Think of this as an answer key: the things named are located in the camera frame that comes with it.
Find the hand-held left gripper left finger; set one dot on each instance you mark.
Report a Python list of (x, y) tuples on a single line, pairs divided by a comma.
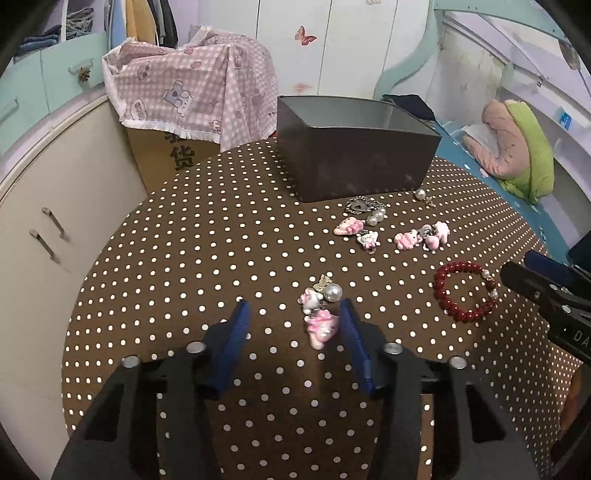
[(231, 350)]

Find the white cat charm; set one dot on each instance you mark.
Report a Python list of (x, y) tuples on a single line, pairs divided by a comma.
[(368, 240)]

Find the white wardrobe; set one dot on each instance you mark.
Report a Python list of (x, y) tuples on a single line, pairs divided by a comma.
[(351, 50)]

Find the person's right hand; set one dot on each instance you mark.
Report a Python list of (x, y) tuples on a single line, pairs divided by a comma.
[(576, 399)]

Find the turquoise bunk bed frame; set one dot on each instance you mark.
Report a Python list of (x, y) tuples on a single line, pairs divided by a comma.
[(415, 50)]

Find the small blue box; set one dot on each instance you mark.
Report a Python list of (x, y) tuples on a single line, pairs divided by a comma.
[(564, 121)]

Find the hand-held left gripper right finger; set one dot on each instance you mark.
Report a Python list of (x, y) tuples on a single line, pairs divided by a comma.
[(355, 350)]

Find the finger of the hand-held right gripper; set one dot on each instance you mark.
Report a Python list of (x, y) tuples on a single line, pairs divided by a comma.
[(531, 284), (549, 267)]

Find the white pillow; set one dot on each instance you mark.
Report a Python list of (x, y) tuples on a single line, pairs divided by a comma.
[(480, 136)]

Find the faded pink butterfly sticker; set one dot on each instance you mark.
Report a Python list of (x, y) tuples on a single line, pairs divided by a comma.
[(302, 87)]

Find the pearl earring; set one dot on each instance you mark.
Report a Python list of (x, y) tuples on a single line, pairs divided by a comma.
[(422, 194)]

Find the turquoise drawer unit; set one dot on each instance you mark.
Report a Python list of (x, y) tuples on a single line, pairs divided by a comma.
[(51, 74)]

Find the pink bear charm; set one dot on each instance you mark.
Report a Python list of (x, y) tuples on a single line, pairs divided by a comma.
[(406, 240)]

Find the cardboard box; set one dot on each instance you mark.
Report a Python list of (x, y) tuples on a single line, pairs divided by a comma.
[(166, 152)]

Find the pink pillow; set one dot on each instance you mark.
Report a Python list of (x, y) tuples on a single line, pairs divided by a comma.
[(508, 138)]

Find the pink checked cloth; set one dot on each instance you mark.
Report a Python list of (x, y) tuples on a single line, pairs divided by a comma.
[(203, 87)]

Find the brown polka dot tablecloth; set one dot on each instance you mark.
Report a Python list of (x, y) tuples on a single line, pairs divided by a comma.
[(184, 277)]

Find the white cabinet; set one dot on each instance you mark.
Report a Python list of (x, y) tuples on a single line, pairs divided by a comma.
[(41, 300)]

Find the pink rabbit charm cluster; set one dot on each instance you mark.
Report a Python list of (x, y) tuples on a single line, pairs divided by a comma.
[(436, 235)]

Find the hanging clothes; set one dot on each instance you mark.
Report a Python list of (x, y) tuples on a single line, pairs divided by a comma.
[(152, 21)]

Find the dark folded clothes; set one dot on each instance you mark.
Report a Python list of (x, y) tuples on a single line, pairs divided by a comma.
[(411, 106)]

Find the green blanket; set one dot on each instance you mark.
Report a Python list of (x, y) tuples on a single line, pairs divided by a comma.
[(538, 152)]

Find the folded jeans stack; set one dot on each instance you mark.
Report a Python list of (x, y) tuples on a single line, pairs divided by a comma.
[(60, 27)]

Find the dark grey rectangular box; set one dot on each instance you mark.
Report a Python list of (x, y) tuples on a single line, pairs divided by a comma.
[(351, 166)]

